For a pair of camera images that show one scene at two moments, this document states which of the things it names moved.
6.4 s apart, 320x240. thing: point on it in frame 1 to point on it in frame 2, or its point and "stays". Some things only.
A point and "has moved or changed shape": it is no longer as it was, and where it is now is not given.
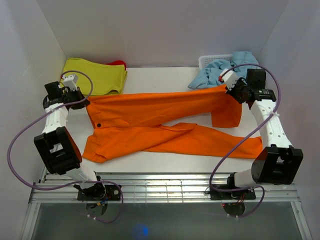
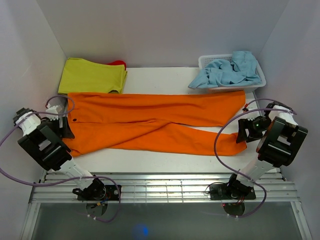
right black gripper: [231, 92] to [241, 136]
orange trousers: [159, 122] has moved or changed shape
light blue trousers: [209, 75] stays
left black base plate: [104, 192] stays
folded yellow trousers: [104, 78] stays
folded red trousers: [118, 62] stays
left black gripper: [77, 93] to [64, 132]
